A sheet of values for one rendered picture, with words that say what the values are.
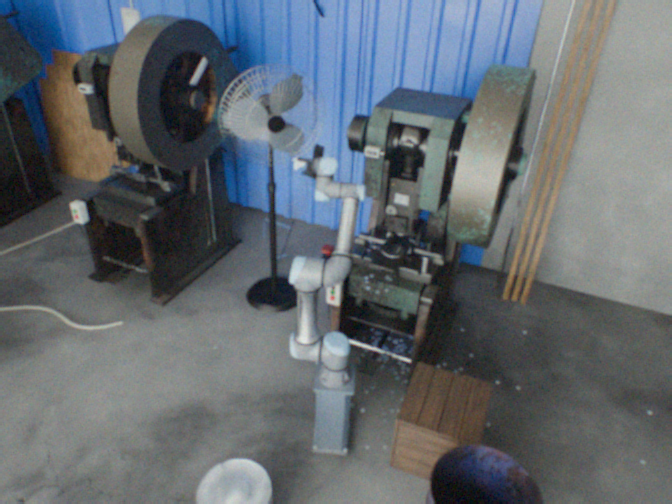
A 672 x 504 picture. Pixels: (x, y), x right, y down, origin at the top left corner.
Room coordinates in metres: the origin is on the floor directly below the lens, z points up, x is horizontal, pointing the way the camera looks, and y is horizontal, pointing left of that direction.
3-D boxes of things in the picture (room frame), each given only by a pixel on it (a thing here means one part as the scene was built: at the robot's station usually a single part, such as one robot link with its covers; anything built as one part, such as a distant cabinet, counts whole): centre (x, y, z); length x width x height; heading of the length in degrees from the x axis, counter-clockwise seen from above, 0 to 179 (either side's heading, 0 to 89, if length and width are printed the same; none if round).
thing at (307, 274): (1.83, 0.11, 0.82); 0.15 x 0.12 x 0.55; 83
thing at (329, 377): (1.82, -0.02, 0.50); 0.15 x 0.15 x 0.10
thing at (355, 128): (2.64, -0.12, 1.31); 0.22 x 0.12 x 0.22; 158
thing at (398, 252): (2.37, -0.28, 0.72); 0.25 x 0.14 x 0.14; 158
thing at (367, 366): (2.41, -0.29, 0.14); 0.59 x 0.10 x 0.05; 158
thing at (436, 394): (1.79, -0.55, 0.18); 0.40 x 0.38 x 0.35; 160
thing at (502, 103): (2.50, -0.69, 1.33); 1.03 x 0.28 x 0.82; 158
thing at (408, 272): (2.53, -0.34, 0.68); 0.45 x 0.30 x 0.06; 68
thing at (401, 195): (2.49, -0.33, 1.04); 0.17 x 0.15 x 0.30; 158
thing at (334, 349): (1.82, -0.01, 0.62); 0.13 x 0.12 x 0.14; 83
